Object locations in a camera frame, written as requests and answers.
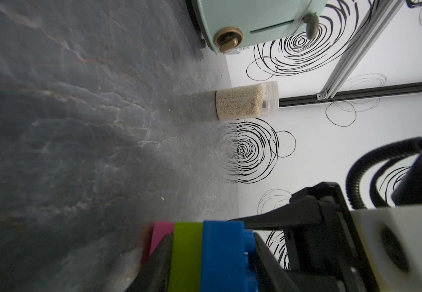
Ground blue lego brick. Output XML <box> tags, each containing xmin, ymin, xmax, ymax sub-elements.
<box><xmin>200</xmin><ymin>221</ymin><xmax>258</xmax><ymax>292</ymax></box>

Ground mint green toaster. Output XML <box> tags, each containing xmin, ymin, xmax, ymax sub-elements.
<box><xmin>191</xmin><ymin>0</ymin><xmax>327</xmax><ymax>54</ymax></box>

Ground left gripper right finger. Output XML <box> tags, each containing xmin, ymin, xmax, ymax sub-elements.
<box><xmin>252</xmin><ymin>232</ymin><xmax>300</xmax><ymax>292</ymax></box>

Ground pink lego brick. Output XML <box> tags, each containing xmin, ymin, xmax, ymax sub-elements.
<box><xmin>149</xmin><ymin>221</ymin><xmax>175</xmax><ymax>256</ymax></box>

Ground clear jar with grains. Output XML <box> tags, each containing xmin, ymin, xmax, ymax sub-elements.
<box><xmin>215</xmin><ymin>82</ymin><xmax>279</xmax><ymax>120</ymax></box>

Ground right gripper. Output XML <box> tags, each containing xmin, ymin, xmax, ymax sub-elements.
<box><xmin>230</xmin><ymin>182</ymin><xmax>379</xmax><ymax>292</ymax></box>

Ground lime green lego brick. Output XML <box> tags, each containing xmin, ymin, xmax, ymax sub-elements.
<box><xmin>168</xmin><ymin>222</ymin><xmax>203</xmax><ymax>292</ymax></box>

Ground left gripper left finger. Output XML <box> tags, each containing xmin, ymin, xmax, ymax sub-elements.
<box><xmin>125</xmin><ymin>234</ymin><xmax>173</xmax><ymax>292</ymax></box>

